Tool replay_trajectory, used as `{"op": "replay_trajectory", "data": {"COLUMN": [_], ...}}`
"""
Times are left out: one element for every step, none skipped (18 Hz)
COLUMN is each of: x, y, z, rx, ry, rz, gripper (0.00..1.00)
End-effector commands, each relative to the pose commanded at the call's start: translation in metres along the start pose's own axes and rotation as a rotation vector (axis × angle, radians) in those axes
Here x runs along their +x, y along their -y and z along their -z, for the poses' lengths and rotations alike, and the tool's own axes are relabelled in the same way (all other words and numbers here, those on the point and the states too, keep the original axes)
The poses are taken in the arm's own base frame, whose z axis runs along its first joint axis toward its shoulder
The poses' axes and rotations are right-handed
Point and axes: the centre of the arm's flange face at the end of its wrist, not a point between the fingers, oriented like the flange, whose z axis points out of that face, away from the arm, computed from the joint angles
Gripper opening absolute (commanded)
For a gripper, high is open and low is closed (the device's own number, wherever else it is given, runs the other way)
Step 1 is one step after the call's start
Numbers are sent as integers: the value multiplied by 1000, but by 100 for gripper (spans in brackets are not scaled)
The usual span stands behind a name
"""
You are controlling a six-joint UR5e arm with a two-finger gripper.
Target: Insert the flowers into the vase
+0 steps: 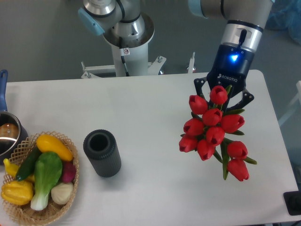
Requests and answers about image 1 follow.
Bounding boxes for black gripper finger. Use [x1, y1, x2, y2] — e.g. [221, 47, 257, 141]
[194, 77, 211, 103]
[222, 89, 254, 113]

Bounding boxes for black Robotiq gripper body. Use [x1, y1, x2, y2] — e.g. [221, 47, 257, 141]
[206, 45, 254, 97]

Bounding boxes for red tulip bouquet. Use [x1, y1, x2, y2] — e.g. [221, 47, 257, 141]
[179, 85, 257, 181]

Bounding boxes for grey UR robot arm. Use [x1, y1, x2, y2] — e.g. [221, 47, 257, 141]
[78, 0, 273, 113]

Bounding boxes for dark grey ribbed vase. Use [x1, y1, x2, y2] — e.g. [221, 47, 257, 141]
[83, 129, 122, 178]

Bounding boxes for blue plastic bag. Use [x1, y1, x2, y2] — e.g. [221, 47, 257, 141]
[266, 0, 301, 45]

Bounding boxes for black device at table edge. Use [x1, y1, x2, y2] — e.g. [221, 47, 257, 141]
[283, 191, 301, 216]

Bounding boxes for purple red radish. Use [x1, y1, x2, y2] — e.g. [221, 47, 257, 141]
[61, 162, 76, 183]

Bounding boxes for yellow squash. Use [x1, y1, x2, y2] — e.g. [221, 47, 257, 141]
[36, 134, 73, 161]

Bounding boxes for green bok choy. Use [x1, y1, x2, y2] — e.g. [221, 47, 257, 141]
[31, 152, 63, 211]

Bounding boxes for white garlic bulb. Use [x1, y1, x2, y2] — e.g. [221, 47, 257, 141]
[51, 183, 73, 205]

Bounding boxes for dark green cucumber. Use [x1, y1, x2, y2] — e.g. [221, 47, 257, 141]
[15, 146, 42, 181]

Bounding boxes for small yellow gourd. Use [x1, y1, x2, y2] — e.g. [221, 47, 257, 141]
[3, 158, 35, 183]

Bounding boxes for yellow bell pepper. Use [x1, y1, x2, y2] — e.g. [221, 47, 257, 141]
[0, 180, 33, 205]

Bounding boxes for woven wicker basket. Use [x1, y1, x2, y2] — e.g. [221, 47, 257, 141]
[1, 132, 79, 226]

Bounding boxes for white frame at right edge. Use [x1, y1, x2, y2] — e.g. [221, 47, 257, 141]
[278, 81, 301, 127]

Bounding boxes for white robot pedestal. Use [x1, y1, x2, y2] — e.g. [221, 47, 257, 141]
[78, 8, 166, 77]

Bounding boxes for black cable on pedestal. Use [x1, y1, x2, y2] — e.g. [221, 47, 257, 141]
[119, 37, 130, 77]

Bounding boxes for blue handled saucepan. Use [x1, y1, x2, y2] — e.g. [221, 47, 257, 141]
[0, 70, 28, 165]

